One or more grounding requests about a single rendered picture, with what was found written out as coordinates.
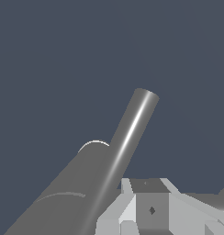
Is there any grey metal faucet body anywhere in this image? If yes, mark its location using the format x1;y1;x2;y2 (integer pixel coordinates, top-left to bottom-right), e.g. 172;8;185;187
3;140;113;235

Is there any grey metal faucet handle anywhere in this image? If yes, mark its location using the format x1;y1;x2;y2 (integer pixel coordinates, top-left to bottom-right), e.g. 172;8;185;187
184;186;224;216

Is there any grey metal faucet pipe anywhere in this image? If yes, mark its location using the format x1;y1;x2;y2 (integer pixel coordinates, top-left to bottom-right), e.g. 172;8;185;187
76;87;161;235

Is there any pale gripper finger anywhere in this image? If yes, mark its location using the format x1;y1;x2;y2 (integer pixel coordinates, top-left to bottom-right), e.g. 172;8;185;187
95;177;224;235

